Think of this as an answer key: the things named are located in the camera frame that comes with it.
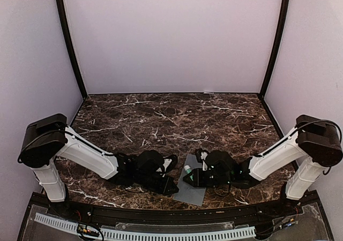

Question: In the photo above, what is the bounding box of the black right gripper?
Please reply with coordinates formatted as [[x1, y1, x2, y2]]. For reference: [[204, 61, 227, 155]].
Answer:
[[183, 168, 232, 188]]

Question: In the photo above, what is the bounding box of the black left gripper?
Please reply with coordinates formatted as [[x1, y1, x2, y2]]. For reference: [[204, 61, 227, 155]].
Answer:
[[135, 171, 178, 195]]

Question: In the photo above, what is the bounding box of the green white glue stick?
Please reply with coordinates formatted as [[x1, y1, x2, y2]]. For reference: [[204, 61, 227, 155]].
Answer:
[[184, 165, 193, 181]]

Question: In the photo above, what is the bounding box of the grey paper envelope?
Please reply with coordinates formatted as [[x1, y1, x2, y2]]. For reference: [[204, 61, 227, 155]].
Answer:
[[173, 154, 206, 206]]

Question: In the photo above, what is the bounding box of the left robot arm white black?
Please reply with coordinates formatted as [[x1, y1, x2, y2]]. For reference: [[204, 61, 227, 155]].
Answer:
[[17, 114, 179, 217]]

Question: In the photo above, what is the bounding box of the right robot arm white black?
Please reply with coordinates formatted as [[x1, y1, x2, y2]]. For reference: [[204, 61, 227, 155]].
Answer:
[[183, 115, 342, 216]]

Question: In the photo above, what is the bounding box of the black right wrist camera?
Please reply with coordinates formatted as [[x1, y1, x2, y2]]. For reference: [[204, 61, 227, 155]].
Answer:
[[195, 148, 209, 163]]

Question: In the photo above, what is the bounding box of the white slotted cable duct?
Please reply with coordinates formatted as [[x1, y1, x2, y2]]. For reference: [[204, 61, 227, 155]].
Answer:
[[34, 213, 256, 240]]

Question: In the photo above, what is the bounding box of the black right frame post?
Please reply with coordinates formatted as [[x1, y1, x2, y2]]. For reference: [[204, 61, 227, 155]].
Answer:
[[259, 0, 289, 100]]

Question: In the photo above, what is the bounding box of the black frame post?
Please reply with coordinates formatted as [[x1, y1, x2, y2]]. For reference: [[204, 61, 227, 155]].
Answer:
[[259, 0, 289, 100], [56, 0, 88, 100]]

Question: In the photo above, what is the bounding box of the black left frame post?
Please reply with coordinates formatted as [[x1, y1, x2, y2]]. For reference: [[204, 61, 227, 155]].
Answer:
[[56, 0, 88, 100]]

